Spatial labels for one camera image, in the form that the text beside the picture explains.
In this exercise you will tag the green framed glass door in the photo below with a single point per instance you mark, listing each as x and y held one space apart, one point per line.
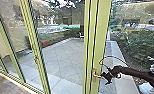
100 33

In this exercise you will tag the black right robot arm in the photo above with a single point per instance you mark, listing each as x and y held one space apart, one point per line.
143 75

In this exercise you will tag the dark green garden shrub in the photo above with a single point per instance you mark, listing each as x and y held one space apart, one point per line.
139 41

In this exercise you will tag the reddish brown garden shrub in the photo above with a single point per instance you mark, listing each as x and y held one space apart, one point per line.
48 43

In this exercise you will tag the green framed window wall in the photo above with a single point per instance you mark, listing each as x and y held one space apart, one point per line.
30 33

